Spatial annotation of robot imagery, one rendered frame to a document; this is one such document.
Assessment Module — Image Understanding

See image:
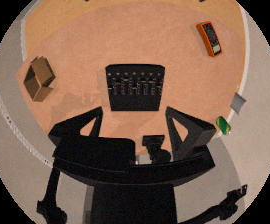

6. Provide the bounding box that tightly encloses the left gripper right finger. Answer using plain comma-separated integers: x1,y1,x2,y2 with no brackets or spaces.
165,106,217,161

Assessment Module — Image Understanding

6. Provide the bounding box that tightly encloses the orange digital multimeter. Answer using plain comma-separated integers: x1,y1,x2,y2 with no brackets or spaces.
196,21,222,57

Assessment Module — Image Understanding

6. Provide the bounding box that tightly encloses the brown cardboard box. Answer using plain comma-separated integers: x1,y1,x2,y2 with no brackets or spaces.
23,56,56,102

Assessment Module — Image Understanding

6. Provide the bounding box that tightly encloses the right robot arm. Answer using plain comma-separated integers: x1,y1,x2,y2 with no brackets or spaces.
142,135,239,224

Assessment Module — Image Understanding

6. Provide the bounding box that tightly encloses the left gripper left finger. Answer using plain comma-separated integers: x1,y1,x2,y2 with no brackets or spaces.
52,106,103,137

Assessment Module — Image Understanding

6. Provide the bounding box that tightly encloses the black lighting desk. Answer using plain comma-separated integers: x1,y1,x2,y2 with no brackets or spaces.
105,64,165,112

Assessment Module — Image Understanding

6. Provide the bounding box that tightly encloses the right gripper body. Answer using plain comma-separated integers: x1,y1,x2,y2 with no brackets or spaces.
227,188,246,202

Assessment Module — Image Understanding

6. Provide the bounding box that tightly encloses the green drink can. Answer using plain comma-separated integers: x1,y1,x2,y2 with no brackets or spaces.
216,116,232,136

